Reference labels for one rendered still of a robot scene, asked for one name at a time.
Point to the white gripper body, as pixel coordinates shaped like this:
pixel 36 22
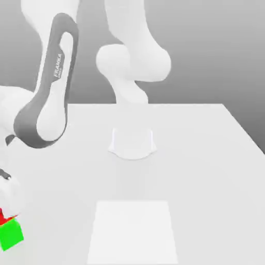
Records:
pixel 8 192

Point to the small green cube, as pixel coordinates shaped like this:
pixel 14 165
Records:
pixel 10 235

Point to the small red cube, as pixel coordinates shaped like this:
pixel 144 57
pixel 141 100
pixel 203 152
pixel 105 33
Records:
pixel 1 219

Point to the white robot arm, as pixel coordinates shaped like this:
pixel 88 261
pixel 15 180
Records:
pixel 132 62

